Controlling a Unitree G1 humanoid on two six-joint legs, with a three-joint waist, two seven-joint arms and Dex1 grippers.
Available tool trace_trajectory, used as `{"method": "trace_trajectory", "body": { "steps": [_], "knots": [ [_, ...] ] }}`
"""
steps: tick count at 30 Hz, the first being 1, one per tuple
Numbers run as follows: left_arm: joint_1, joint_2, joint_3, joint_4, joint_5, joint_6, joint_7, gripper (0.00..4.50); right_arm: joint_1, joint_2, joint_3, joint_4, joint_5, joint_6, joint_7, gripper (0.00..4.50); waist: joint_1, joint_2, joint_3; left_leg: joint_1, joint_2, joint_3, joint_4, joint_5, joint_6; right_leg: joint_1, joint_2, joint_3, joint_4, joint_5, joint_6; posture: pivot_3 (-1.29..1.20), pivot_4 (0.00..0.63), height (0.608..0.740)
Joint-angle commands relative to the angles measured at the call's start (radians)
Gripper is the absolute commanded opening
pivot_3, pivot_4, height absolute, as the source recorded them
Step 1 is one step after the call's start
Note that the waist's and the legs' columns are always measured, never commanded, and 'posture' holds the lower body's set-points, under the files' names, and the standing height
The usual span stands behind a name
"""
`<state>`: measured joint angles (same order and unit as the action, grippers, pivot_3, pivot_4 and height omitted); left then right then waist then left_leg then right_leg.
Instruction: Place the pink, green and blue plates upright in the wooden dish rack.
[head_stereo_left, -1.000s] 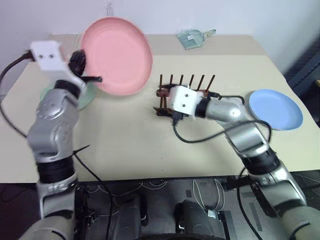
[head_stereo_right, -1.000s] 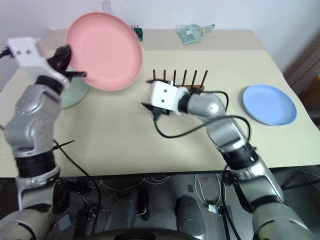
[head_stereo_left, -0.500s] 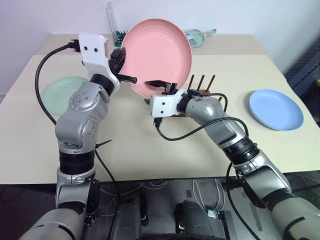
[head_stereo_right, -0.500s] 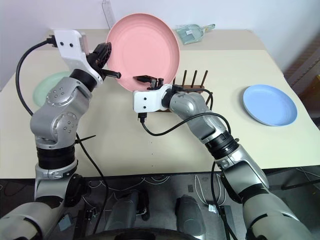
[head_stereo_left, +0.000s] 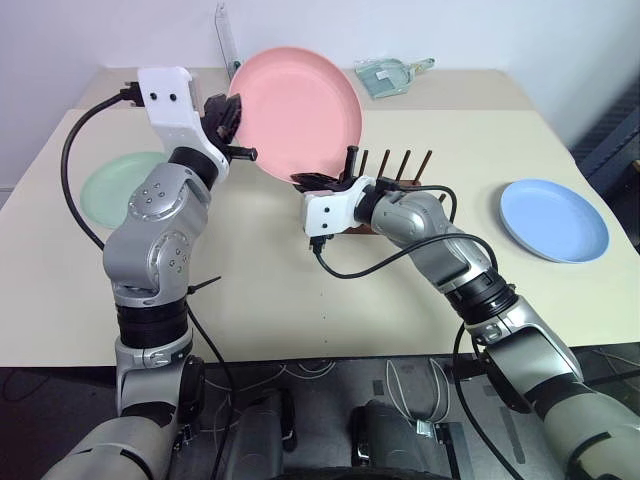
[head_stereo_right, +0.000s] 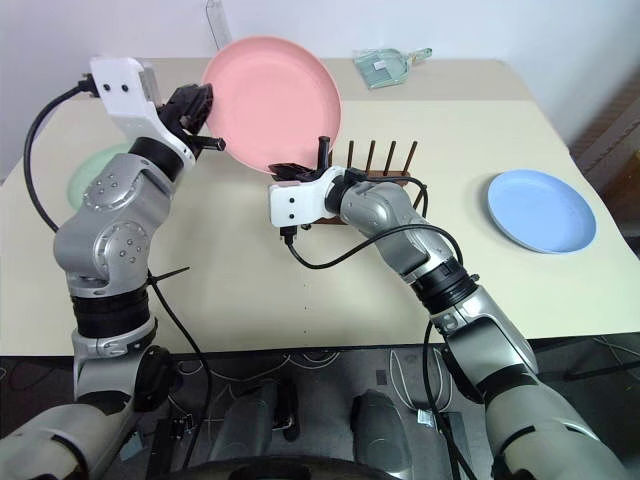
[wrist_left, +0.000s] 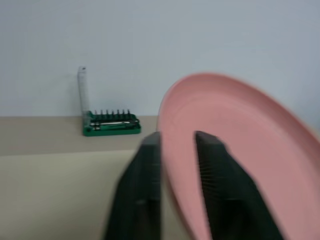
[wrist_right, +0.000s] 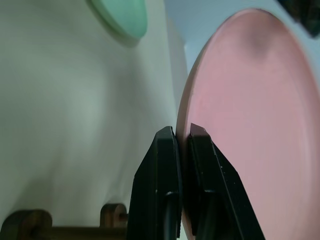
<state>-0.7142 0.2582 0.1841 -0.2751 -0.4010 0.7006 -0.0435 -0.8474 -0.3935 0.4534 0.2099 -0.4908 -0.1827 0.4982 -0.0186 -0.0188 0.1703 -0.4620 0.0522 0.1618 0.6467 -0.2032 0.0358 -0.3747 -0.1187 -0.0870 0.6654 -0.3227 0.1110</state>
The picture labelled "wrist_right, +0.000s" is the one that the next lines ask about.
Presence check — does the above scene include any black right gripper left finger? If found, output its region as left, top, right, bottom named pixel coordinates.
left=126, top=125, right=184, bottom=240

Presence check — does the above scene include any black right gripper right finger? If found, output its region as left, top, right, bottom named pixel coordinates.
left=186, top=122, right=266, bottom=240

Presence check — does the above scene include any pink plate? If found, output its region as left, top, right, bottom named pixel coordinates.
left=175, top=7, right=320, bottom=240

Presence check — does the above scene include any wooden dish rack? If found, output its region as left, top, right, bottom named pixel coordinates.
left=0, top=203, right=130, bottom=240

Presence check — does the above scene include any green plate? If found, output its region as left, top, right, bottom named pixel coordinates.
left=84, top=0, right=149, bottom=41

